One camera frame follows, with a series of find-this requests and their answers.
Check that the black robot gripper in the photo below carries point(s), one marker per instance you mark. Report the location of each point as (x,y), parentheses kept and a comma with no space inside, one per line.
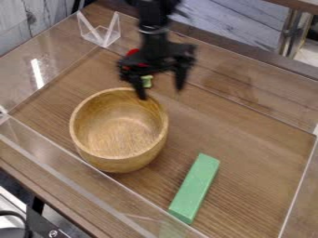
(176,60)

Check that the red plush strawberry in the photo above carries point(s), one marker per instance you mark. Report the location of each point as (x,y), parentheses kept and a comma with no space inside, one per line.
(146,78)

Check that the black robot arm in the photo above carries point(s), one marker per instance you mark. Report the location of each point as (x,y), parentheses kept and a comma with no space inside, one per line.
(158,55)

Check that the round wooden bowl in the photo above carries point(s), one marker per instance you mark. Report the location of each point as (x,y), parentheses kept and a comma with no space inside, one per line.
(117,130)

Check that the metal table leg background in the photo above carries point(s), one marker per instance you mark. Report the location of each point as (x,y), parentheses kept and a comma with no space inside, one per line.
(294,33)

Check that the green rectangular block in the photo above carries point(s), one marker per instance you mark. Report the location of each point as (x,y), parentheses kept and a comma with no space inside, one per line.
(188,198)

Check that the clear acrylic corner bracket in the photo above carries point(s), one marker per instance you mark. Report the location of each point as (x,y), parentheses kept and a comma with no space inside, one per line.
(100,35)

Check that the clear acrylic tray wall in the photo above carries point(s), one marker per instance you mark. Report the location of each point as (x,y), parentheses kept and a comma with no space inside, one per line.
(107,210)

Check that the black table frame leg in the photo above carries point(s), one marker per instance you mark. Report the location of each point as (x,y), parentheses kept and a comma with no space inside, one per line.
(41,228)

